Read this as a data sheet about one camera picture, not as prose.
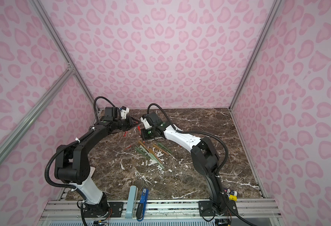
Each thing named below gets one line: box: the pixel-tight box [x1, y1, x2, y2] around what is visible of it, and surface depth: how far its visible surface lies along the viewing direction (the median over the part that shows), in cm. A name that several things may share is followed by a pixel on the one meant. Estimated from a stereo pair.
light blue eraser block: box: [125, 185, 139, 219], surface depth 73 cm
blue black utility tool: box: [135, 188, 150, 222], surface depth 75 cm
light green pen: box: [139, 145, 155, 161], surface depth 96 cm
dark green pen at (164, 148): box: [157, 142, 174, 155], surface depth 99 cm
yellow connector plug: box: [228, 190, 238, 202], surface depth 78 cm
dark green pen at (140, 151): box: [134, 146, 150, 160], surface depth 97 cm
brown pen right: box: [152, 143, 170, 156], surface depth 97 cm
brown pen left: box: [138, 140, 159, 159], surface depth 98 cm
